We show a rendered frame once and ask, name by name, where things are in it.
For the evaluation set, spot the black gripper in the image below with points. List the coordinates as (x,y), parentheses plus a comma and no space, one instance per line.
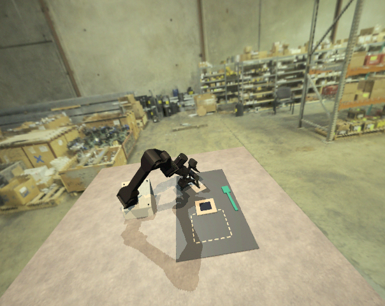
(185,171)

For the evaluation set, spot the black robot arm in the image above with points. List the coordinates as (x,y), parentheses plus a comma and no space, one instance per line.
(152,159)

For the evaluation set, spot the green flat trowel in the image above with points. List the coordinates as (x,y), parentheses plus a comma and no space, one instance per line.
(227,191)

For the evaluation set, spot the tan square tile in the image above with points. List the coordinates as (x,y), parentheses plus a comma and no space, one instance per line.
(205,206)

